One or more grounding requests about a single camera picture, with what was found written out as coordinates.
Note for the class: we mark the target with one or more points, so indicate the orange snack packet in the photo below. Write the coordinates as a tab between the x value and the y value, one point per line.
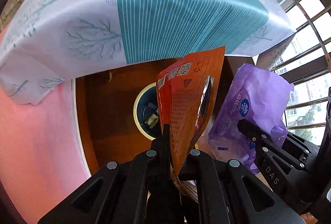
186	100

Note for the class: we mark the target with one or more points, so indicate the pink bed blanket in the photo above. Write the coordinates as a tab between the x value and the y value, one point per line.
38	149

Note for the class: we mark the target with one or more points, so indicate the purple tissue packet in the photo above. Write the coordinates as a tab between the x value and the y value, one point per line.
248	94

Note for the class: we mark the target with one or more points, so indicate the crumpled grey wrapper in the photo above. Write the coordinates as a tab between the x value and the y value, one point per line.
152	120

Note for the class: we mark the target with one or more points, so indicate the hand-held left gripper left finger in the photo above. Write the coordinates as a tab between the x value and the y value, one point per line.
164	141

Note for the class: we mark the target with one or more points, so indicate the blue bin with cream rim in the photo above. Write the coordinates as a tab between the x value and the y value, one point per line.
144	115

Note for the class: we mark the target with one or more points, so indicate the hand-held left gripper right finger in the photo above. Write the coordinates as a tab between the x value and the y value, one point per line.
196	162

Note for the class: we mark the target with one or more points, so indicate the teal white printed tablecloth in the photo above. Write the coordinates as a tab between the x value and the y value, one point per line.
90	6

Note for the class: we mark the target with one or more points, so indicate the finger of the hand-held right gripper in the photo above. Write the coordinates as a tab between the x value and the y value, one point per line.
297	146
269	162

